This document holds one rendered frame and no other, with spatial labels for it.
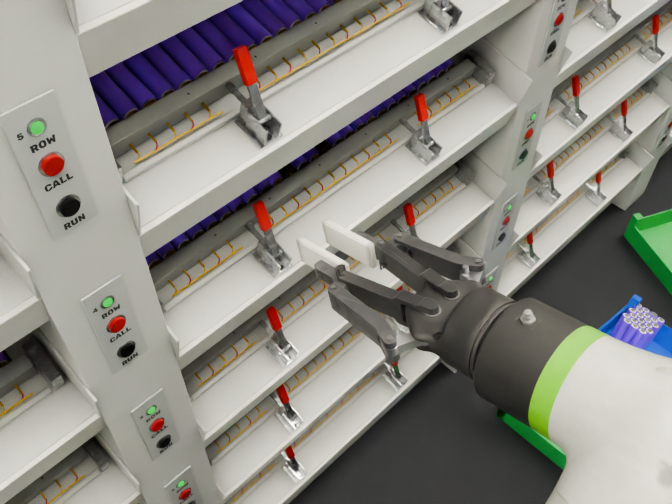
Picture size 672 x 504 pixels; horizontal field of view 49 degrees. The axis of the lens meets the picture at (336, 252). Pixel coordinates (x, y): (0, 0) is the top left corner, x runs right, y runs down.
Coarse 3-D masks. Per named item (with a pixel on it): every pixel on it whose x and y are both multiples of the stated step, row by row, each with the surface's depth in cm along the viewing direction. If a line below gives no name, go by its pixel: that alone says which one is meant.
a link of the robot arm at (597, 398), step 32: (576, 352) 54; (608, 352) 53; (640, 352) 53; (544, 384) 54; (576, 384) 52; (608, 384) 51; (640, 384) 50; (544, 416) 54; (576, 416) 52; (608, 416) 50; (640, 416) 49; (576, 448) 53; (608, 448) 50; (640, 448) 48; (576, 480) 51; (608, 480) 49; (640, 480) 48
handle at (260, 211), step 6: (252, 204) 81; (258, 204) 81; (264, 204) 82; (258, 210) 81; (264, 210) 82; (258, 216) 82; (264, 216) 82; (258, 222) 82; (264, 222) 82; (270, 222) 83; (264, 228) 83; (270, 228) 83; (264, 234) 83; (270, 234) 84; (270, 240) 84; (270, 246) 84; (276, 246) 85; (270, 252) 85; (276, 252) 85
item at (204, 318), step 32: (480, 64) 105; (512, 64) 103; (480, 96) 106; (512, 96) 106; (416, 128) 101; (448, 128) 102; (480, 128) 103; (352, 160) 96; (384, 160) 97; (416, 160) 98; (448, 160) 101; (352, 192) 94; (384, 192) 95; (256, 224) 89; (320, 224) 91; (352, 224) 91; (224, 256) 86; (224, 288) 84; (256, 288) 85; (288, 288) 91; (192, 320) 82; (224, 320) 82; (192, 352) 81
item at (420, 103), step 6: (414, 96) 93; (420, 96) 93; (420, 102) 93; (420, 108) 94; (426, 108) 94; (420, 114) 94; (426, 114) 95; (420, 120) 95; (426, 120) 95; (426, 126) 96; (426, 132) 96; (426, 138) 96; (426, 144) 97
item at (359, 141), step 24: (456, 72) 104; (432, 96) 101; (384, 120) 97; (360, 144) 95; (312, 168) 91; (336, 168) 95; (288, 192) 89; (240, 216) 86; (216, 240) 84; (168, 264) 82; (192, 264) 84; (216, 264) 84
